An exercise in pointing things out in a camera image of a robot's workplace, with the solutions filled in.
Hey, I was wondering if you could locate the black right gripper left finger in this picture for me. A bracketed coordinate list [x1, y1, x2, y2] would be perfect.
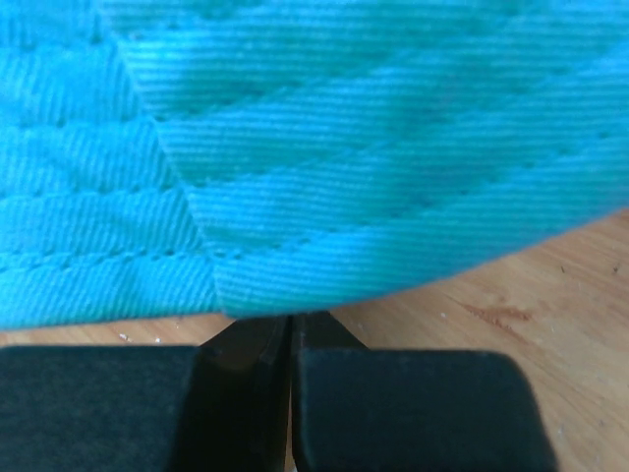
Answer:
[1, 319, 290, 471]

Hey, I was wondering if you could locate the turquoise bucket hat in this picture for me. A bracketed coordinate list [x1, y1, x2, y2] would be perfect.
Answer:
[1, 1, 628, 329]

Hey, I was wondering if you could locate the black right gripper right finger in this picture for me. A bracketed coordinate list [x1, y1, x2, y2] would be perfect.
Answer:
[292, 312, 558, 472]

